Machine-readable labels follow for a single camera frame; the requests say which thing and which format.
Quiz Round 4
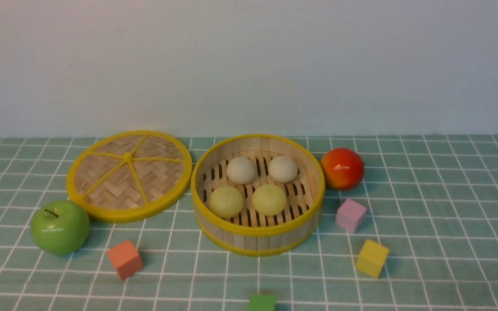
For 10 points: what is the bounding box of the white bun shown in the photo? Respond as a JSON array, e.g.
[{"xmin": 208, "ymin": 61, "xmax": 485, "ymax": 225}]
[
  {"xmin": 227, "ymin": 157, "xmax": 257, "ymax": 184},
  {"xmin": 268, "ymin": 155, "xmax": 299, "ymax": 183}
]

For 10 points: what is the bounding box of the pale green bun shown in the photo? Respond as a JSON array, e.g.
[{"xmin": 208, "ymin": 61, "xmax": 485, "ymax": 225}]
[
  {"xmin": 209, "ymin": 186, "xmax": 245, "ymax": 219},
  {"xmin": 252, "ymin": 184, "xmax": 288, "ymax": 216}
]

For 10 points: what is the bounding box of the bamboo steamer tray yellow rim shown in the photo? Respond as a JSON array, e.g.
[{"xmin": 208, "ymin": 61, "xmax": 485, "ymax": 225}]
[{"xmin": 191, "ymin": 134, "xmax": 326, "ymax": 257}]

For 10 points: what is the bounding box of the woven bamboo steamer lid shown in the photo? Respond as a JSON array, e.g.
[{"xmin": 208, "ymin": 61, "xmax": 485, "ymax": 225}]
[{"xmin": 67, "ymin": 130, "xmax": 192, "ymax": 224}]

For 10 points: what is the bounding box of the red orange tomato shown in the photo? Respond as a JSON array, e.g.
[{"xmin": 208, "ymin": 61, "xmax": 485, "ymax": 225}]
[{"xmin": 320, "ymin": 147, "xmax": 365, "ymax": 191}]

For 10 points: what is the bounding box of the pink wooden cube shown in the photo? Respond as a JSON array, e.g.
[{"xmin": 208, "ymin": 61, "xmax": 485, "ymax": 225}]
[{"xmin": 335, "ymin": 199, "xmax": 367, "ymax": 234}]

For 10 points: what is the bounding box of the green wooden cube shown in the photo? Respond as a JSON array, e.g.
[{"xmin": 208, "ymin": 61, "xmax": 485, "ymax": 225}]
[{"xmin": 249, "ymin": 294, "xmax": 276, "ymax": 311}]

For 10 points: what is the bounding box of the yellow wooden cube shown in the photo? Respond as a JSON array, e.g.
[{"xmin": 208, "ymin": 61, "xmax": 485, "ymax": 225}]
[{"xmin": 355, "ymin": 239, "xmax": 390, "ymax": 278}]

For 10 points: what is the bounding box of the orange wooden cube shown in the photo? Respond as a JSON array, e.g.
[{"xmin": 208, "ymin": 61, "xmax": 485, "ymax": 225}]
[{"xmin": 106, "ymin": 240, "xmax": 144, "ymax": 281}]

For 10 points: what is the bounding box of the green apple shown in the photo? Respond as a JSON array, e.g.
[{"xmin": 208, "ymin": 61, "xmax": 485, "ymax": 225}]
[{"xmin": 30, "ymin": 200, "xmax": 90, "ymax": 256}]

